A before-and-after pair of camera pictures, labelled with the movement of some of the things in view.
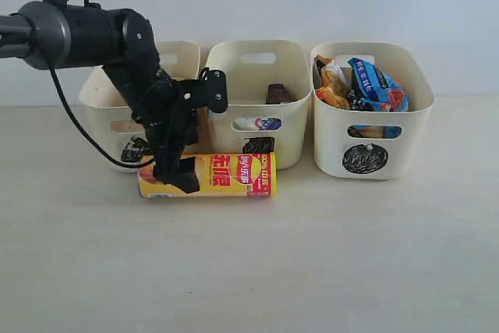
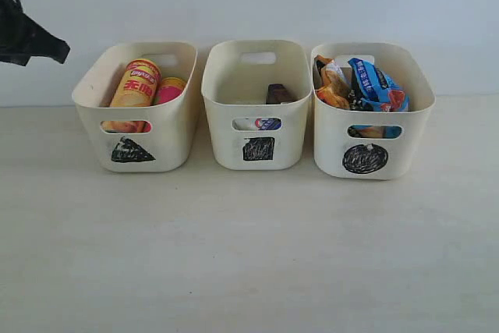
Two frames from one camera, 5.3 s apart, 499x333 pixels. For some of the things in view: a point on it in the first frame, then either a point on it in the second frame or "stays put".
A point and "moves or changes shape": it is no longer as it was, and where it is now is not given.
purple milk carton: (277, 93) stays put
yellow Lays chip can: (224, 175) moves or changes shape
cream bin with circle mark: (377, 145) stays put
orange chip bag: (330, 84) stays put
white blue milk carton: (256, 124) stays put
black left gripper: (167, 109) to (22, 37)
